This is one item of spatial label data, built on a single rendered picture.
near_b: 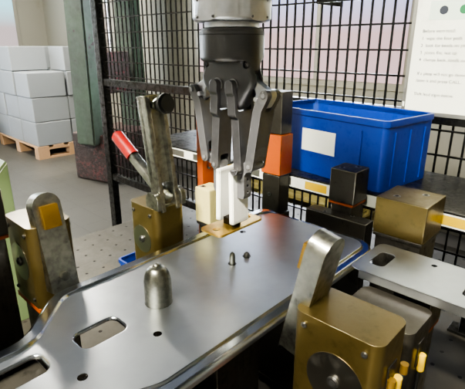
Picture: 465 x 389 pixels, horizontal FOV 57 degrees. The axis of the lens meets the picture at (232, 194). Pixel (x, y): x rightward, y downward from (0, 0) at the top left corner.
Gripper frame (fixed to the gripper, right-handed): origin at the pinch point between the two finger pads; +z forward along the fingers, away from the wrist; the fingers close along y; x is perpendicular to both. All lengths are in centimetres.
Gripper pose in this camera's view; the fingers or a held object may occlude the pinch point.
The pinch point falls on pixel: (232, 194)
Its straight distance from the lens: 55.6
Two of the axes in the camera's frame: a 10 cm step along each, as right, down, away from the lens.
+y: 7.3, 2.3, -6.5
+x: 6.9, -2.4, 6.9
